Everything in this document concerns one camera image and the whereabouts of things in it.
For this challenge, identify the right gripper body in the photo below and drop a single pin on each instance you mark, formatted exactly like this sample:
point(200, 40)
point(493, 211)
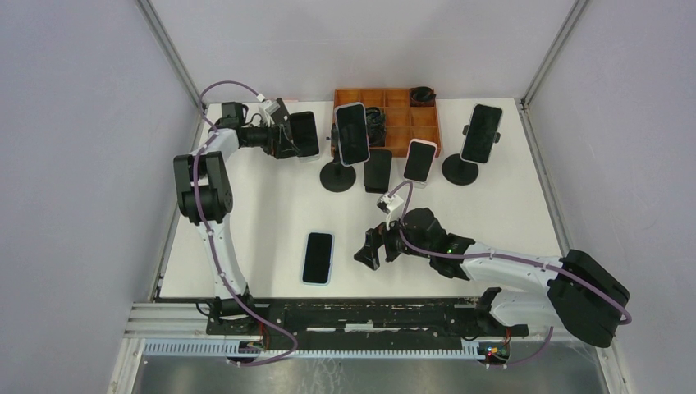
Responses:
point(393, 239)

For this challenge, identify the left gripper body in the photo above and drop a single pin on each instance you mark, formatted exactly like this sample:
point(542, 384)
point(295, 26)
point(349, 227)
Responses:
point(274, 148)

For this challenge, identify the white folding phone stand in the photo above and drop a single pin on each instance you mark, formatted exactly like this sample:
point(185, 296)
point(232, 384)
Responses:
point(308, 159)

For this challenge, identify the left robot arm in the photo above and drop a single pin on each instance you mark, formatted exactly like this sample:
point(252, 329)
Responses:
point(204, 194)

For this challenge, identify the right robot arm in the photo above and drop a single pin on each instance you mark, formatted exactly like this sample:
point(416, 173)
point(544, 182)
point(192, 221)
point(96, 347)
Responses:
point(574, 291)

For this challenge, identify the blue case phone on table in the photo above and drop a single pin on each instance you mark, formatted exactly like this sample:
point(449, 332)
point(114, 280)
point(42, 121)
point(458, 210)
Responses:
point(317, 259)

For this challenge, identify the black round phone stand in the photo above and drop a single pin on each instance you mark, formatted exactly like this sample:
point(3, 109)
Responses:
point(334, 176)

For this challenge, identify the black phone flat on table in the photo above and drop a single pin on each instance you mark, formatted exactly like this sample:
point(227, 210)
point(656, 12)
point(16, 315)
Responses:
point(377, 171)

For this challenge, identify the white phone on small stand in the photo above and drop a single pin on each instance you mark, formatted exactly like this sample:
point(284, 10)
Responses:
point(419, 160)

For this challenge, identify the orange compartment tray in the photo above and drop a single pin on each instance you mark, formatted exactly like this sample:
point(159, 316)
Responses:
point(403, 121)

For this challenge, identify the black round object in tray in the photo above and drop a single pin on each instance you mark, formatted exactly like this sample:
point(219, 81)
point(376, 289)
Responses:
point(422, 96)

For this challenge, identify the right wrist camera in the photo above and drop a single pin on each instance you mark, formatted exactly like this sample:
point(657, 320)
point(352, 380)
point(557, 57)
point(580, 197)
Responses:
point(389, 204)

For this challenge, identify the aluminium frame rail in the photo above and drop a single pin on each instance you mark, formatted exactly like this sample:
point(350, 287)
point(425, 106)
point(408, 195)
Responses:
point(183, 320)

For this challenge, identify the white slotted cable duct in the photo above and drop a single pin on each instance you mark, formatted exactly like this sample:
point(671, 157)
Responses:
point(239, 349)

